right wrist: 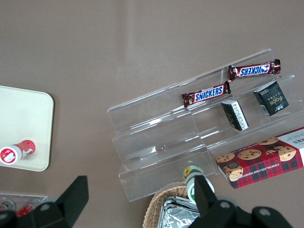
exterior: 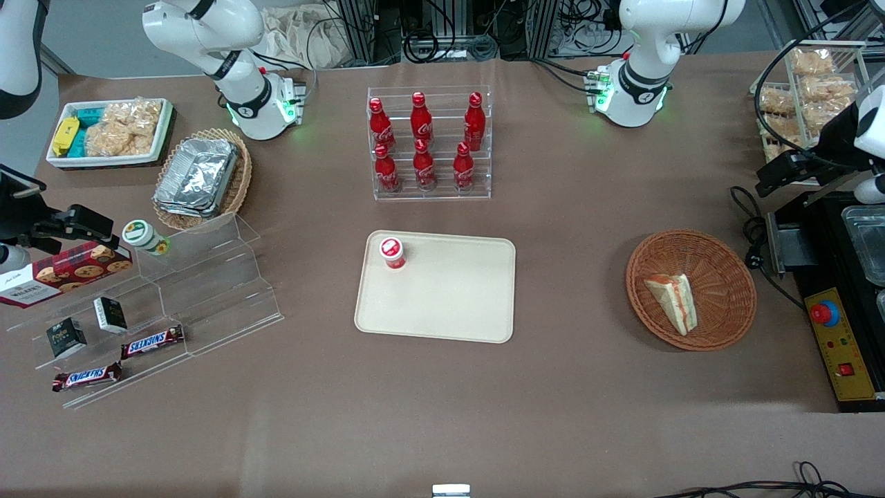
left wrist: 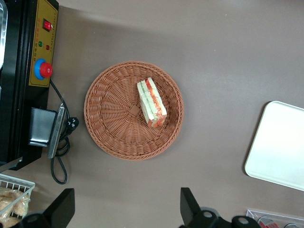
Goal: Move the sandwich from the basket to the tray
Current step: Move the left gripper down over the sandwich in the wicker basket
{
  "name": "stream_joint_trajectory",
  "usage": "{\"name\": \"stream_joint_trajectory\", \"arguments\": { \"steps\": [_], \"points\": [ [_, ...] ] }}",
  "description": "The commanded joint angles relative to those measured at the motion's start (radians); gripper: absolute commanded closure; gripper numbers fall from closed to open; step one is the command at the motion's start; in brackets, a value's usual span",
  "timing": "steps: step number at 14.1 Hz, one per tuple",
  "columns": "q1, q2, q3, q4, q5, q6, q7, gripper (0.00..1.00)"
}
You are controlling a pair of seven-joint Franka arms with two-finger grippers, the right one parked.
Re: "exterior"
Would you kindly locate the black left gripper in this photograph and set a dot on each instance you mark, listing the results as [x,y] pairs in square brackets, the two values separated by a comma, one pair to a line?
[832,140]

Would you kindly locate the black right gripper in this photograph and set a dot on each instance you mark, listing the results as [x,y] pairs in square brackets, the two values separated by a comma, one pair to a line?
[15,216]

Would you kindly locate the triangle sandwich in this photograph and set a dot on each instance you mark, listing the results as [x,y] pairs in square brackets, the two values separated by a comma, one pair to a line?
[674,301]

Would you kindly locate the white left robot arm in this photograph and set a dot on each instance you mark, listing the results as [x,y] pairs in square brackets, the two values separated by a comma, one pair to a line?
[639,76]

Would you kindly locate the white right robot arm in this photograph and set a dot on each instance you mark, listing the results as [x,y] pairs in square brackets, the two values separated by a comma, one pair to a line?
[245,104]

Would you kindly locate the round brown wicker basket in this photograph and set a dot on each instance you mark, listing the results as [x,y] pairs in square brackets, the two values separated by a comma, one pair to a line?
[719,270]

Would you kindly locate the oval tan wicker basket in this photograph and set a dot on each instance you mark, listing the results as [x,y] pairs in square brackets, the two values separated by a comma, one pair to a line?
[238,187]

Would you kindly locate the beige plastic tray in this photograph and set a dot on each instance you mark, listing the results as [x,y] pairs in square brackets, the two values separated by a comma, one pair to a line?
[449,297]

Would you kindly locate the bagged fried snack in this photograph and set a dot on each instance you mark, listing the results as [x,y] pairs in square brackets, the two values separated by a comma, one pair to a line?
[819,114]
[778,101]
[812,62]
[826,88]
[778,128]
[778,149]

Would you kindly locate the red tartan cookie box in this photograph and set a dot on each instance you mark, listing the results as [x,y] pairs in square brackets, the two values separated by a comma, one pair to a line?
[62,273]

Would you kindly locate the green lidded jar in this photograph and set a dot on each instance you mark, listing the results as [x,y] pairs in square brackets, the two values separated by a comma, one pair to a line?
[144,235]

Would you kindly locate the white rectangular bin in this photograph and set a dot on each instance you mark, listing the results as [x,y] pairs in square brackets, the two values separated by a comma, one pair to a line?
[55,160]

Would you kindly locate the teal snack packet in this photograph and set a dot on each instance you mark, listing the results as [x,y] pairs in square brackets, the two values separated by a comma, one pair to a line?
[88,115]
[77,144]

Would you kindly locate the yellow snack packet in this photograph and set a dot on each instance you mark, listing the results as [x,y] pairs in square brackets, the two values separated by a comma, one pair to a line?
[65,135]

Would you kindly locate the small black box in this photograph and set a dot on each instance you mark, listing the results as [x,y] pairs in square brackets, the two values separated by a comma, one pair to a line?
[66,337]
[110,314]

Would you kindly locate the bagged rice crackers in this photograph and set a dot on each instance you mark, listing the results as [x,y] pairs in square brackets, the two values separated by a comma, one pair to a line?
[124,128]

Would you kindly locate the steel pan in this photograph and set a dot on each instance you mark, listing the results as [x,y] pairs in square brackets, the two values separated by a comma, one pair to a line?
[868,242]

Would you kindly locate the stacked foil containers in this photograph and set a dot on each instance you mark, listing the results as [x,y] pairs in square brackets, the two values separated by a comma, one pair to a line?
[197,176]

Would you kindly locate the Snickers chocolate bar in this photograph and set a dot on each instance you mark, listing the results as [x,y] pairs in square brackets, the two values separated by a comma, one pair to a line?
[86,377]
[152,342]

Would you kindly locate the clear acrylic step shelf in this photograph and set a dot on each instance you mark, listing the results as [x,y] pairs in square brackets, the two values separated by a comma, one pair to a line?
[214,290]

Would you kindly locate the black machine with yellow panel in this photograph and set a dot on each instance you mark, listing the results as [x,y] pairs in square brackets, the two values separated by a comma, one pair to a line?
[840,346]

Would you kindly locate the beige crumpled cloth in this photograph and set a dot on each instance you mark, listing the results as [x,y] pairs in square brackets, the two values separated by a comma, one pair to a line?
[297,38]

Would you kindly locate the red cola bottle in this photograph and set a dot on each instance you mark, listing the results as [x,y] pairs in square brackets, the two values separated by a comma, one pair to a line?
[474,121]
[424,166]
[379,124]
[421,117]
[386,169]
[463,167]

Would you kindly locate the red lidded cup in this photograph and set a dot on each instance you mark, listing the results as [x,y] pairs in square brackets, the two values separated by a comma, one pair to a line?
[392,252]

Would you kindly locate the clear acrylic bottle rack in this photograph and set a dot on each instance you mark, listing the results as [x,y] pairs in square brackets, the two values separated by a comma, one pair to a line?
[442,194]

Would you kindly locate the small white block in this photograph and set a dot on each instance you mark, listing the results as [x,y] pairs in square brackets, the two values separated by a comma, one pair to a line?
[451,490]

